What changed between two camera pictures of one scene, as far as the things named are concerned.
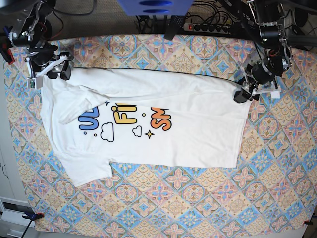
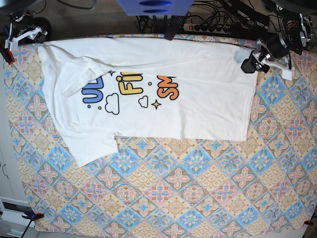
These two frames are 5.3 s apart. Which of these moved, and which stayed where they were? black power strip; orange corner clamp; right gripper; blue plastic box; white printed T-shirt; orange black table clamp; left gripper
Moved: left gripper; right gripper; white printed T-shirt
Stayed: black power strip; orange black table clamp; blue plastic box; orange corner clamp
